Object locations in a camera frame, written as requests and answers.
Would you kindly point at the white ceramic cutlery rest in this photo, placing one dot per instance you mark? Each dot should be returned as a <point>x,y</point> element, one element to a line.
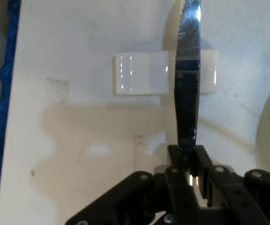
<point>144,72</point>

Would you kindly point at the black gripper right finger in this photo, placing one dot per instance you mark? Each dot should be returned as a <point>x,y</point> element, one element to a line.
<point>254,199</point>

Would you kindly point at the silver table knife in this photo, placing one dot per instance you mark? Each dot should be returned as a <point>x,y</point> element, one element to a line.
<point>187,93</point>

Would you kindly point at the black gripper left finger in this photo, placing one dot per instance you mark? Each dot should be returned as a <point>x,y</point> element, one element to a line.
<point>148,199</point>

